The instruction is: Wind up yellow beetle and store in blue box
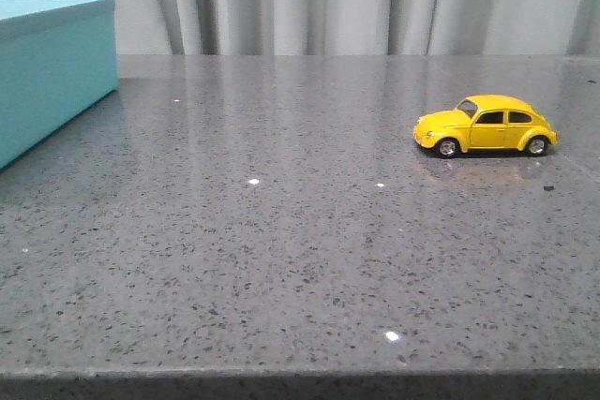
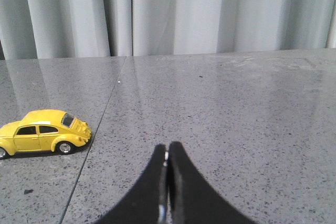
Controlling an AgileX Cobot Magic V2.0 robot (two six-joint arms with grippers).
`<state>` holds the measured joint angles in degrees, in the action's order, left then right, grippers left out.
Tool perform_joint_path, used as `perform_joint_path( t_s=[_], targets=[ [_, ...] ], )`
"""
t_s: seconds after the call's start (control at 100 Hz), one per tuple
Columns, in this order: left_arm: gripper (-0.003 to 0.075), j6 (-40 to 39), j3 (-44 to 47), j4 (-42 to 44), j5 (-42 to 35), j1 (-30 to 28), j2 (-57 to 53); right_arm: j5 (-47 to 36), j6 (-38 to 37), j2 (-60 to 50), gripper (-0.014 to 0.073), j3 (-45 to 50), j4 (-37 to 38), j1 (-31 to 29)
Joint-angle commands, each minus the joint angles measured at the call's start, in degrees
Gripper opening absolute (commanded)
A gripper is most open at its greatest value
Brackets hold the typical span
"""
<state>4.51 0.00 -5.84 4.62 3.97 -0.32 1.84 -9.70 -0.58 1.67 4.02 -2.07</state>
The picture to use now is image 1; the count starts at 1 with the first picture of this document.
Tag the light blue storage box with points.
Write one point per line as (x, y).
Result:
(58, 57)

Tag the yellow toy beetle car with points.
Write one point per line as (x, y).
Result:
(486, 122)

